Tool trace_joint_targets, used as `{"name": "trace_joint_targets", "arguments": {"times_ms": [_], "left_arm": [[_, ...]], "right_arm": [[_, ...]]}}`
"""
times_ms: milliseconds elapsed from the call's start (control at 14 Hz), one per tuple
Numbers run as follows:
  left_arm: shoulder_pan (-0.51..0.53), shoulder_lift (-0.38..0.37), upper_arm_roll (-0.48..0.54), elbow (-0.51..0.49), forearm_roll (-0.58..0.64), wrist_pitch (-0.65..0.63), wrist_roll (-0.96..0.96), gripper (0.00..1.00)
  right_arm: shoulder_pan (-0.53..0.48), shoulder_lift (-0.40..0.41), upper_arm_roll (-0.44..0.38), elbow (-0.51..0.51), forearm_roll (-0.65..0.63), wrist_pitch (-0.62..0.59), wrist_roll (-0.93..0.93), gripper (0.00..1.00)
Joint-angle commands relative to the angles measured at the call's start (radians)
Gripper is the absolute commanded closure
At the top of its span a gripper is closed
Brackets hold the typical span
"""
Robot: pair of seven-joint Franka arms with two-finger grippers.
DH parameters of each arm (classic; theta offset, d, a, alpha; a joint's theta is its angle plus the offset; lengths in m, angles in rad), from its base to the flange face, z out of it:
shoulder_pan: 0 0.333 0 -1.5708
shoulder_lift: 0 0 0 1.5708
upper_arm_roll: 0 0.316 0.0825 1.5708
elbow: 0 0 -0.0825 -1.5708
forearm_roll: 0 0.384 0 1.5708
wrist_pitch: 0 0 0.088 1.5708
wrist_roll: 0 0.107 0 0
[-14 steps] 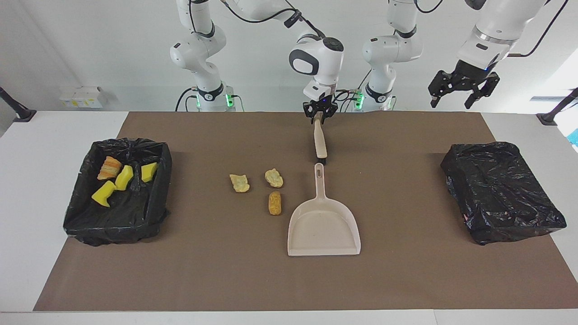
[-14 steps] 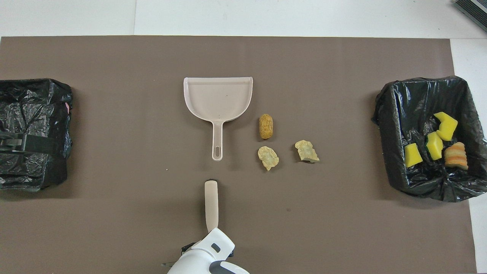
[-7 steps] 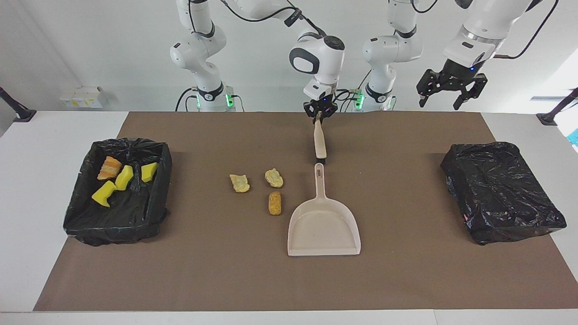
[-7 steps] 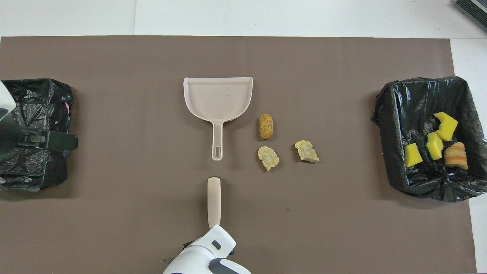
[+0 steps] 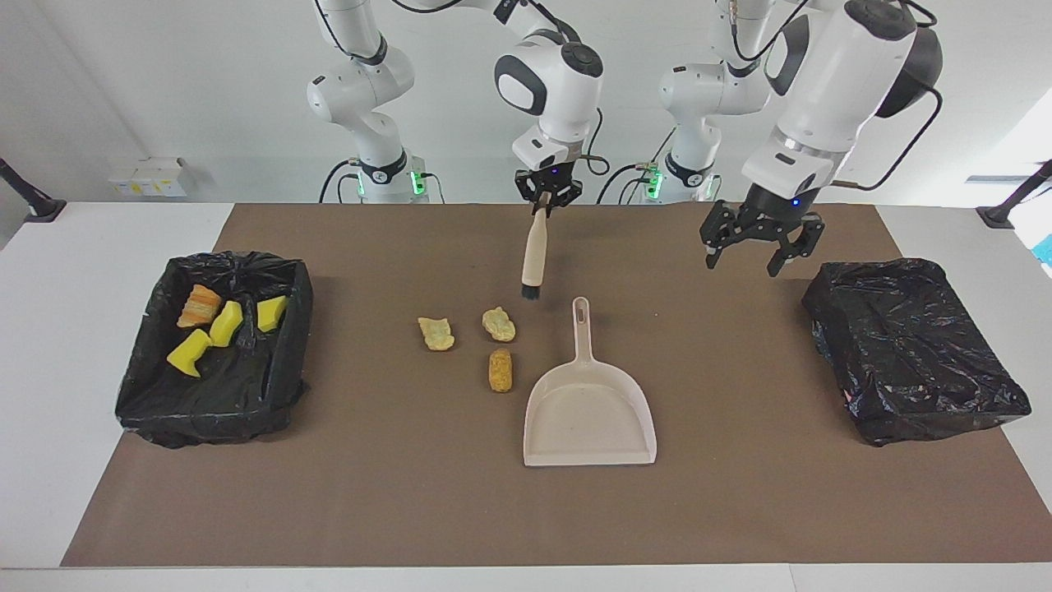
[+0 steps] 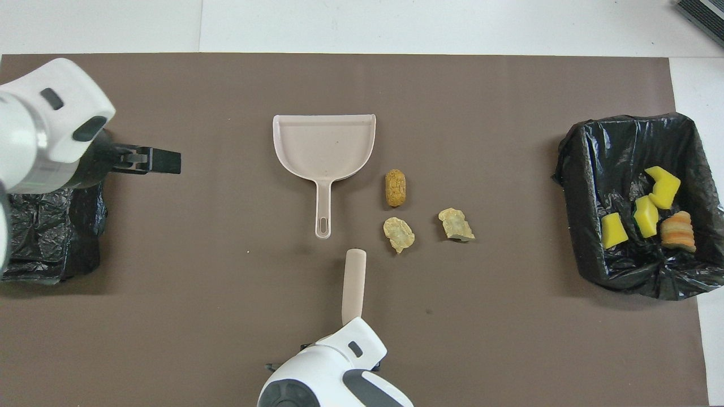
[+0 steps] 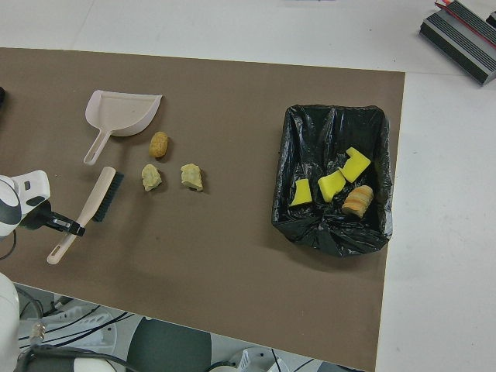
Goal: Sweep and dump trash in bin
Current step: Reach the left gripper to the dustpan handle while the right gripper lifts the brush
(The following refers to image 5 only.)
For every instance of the pale yellow foam chunk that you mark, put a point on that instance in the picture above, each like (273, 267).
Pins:
(499, 325)

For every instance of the beige orange striped foam chunk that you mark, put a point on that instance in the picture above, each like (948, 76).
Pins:
(199, 306)

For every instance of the cyan object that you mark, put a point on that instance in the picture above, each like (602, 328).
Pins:
(1046, 251)

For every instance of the yellow sponge piece green-backed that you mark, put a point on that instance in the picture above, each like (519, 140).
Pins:
(226, 323)

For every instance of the pale greenish foam chunk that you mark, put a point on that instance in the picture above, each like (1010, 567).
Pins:
(436, 334)

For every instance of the black bag lined bin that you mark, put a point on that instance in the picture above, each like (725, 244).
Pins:
(904, 345)
(238, 395)

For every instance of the beige brush black bristles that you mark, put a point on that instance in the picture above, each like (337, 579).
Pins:
(535, 255)

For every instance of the beige plastic dustpan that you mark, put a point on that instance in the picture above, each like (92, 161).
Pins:
(588, 419)

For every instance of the black camera stand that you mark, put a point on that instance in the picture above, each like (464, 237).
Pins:
(998, 215)
(41, 207)

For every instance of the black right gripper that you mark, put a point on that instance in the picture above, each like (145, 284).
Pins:
(549, 181)

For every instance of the white power outlet box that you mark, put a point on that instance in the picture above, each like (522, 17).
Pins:
(148, 177)

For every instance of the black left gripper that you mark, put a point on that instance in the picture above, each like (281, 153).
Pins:
(768, 214)

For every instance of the orange-brown oval foam piece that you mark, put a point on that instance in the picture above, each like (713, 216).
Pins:
(500, 370)

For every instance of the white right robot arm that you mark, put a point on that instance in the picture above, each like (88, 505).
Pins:
(551, 82)

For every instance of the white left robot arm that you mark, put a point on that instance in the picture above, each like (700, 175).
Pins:
(838, 82)

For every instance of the brown table mat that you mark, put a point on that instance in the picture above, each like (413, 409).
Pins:
(411, 493)

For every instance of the notched yellow sponge piece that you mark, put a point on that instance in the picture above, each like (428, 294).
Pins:
(189, 352)

